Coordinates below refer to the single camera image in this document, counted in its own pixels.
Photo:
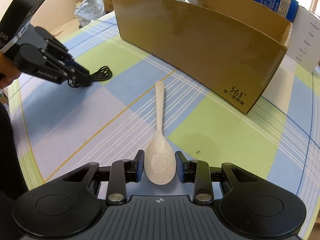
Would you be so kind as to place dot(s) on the person left hand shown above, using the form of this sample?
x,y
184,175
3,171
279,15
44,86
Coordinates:
x,y
9,70

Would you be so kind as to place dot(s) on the white paper box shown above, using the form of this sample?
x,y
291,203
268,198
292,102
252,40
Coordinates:
x,y
304,41

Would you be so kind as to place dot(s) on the clear plastic bag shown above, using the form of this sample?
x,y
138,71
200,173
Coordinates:
x,y
88,11

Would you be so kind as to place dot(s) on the brown cardboard box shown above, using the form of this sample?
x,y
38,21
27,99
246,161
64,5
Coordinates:
x,y
234,47

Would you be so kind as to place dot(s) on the beige plastic spoon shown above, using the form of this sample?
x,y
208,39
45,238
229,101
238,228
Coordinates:
x,y
159,161

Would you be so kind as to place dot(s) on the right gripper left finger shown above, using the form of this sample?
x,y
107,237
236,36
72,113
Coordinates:
x,y
122,172

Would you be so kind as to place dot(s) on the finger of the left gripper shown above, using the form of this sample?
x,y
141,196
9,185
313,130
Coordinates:
x,y
56,49
60,66

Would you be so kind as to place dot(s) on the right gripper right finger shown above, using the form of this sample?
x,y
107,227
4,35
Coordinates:
x,y
196,172

